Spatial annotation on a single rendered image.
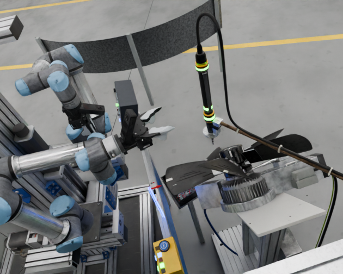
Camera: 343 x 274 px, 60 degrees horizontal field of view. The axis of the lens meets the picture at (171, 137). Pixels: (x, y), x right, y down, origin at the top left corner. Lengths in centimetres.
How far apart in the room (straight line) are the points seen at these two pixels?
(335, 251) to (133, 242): 215
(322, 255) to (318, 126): 287
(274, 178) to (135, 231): 135
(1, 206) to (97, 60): 236
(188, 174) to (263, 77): 244
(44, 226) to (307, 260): 111
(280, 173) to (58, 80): 108
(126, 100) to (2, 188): 93
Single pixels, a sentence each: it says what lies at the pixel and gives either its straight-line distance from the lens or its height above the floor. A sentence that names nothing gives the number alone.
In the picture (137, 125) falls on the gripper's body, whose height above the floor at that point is 167.
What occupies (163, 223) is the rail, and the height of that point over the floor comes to 85.
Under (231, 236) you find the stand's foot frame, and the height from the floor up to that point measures 8.
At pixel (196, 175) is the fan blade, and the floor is 119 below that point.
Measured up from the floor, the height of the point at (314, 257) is 205.
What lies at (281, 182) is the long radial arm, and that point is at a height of 110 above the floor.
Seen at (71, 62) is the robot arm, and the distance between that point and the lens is 171.
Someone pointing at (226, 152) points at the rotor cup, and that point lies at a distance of 144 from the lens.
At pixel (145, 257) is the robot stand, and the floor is 23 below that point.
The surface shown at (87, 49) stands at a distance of 325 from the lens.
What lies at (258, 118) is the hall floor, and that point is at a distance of 326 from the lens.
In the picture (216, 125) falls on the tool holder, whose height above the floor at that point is 154.
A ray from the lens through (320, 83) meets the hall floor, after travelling 369.
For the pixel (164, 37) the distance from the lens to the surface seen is 314.
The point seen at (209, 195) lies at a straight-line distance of 161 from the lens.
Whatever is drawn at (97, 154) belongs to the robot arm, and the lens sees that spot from 105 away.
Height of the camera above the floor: 243
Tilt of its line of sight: 49 degrees down
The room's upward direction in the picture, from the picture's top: 17 degrees counter-clockwise
